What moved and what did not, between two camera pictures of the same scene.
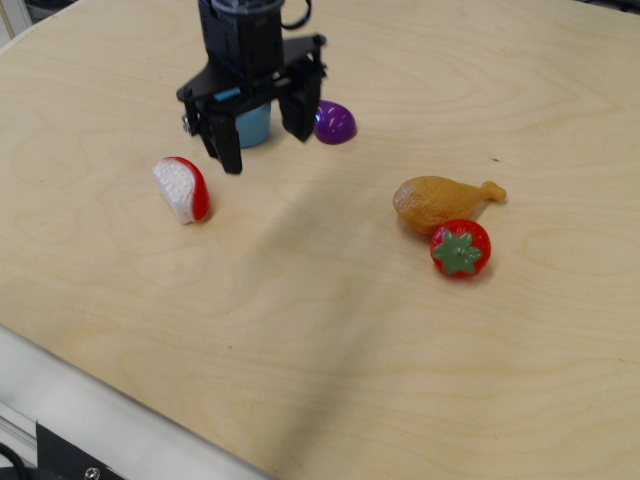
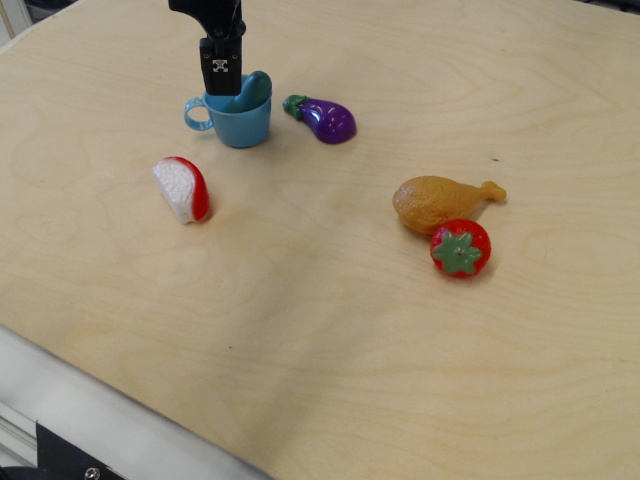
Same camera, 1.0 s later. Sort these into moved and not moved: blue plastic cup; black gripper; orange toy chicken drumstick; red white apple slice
Moved: black gripper
Not moved: blue plastic cup; red white apple slice; orange toy chicken drumstick
